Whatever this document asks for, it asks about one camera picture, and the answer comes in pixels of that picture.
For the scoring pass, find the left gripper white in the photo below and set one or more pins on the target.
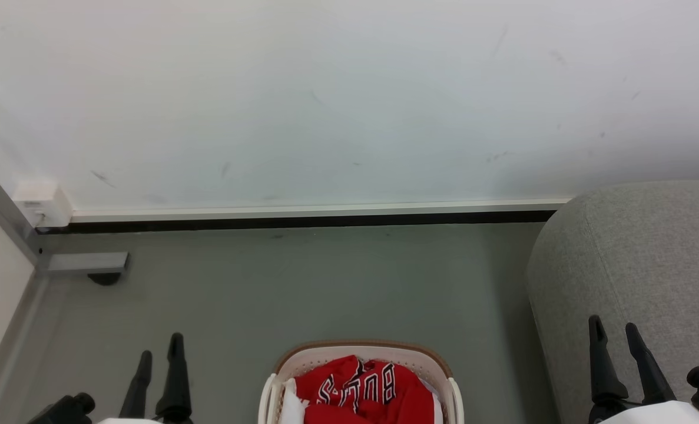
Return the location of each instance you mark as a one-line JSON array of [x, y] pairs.
[[128, 421]]

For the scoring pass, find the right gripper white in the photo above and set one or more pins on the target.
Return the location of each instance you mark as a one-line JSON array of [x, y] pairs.
[[658, 415]]

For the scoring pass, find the grey fabric sofa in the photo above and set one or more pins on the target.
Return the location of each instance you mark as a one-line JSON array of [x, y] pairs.
[[638, 253]]

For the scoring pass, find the white laundry basket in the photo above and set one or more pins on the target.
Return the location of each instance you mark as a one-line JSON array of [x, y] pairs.
[[325, 352]]

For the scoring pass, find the red jersey with lettering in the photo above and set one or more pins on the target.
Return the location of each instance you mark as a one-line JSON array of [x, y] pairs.
[[384, 400]]

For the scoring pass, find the white black baseboard strip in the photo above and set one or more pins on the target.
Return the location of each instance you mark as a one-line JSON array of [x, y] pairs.
[[325, 215]]

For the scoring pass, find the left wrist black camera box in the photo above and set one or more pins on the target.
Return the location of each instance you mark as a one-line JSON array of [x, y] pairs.
[[66, 411]]

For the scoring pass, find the black frame foot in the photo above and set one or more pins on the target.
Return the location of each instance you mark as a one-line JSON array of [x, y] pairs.
[[105, 278]]

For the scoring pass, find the white wall socket box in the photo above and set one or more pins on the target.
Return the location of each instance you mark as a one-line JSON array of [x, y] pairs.
[[46, 200]]

